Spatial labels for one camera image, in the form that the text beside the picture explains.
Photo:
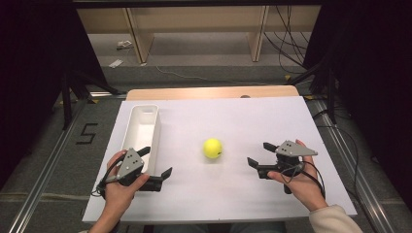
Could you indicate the black tripod stand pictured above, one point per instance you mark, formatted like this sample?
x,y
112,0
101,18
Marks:
x,y
66,106
331,97

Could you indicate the yellow tennis ball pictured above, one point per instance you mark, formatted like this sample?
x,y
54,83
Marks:
x,y
212,148

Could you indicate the white plug scrap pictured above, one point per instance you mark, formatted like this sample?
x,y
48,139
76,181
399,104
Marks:
x,y
124,44

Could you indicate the white plastic bin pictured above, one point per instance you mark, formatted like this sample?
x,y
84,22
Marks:
x,y
142,129

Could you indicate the black curtain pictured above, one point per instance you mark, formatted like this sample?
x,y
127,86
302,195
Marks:
x,y
372,81
39,64

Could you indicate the flat white paper scrap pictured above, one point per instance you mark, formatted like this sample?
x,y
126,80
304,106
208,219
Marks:
x,y
115,63

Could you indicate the person's right hand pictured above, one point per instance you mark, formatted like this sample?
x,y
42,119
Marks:
x,y
306,187

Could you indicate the light wooden shelf unit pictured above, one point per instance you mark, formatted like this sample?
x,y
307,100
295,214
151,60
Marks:
x,y
142,39

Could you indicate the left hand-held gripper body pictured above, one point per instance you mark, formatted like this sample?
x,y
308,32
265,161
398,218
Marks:
x,y
129,163

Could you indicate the aluminium floor rail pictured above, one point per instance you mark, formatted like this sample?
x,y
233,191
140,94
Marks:
x,y
362,187
42,181

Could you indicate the person's left hand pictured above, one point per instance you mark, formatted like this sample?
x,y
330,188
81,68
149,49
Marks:
x,y
118,195

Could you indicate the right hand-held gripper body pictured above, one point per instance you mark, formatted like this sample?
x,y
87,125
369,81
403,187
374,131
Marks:
x,y
293,150

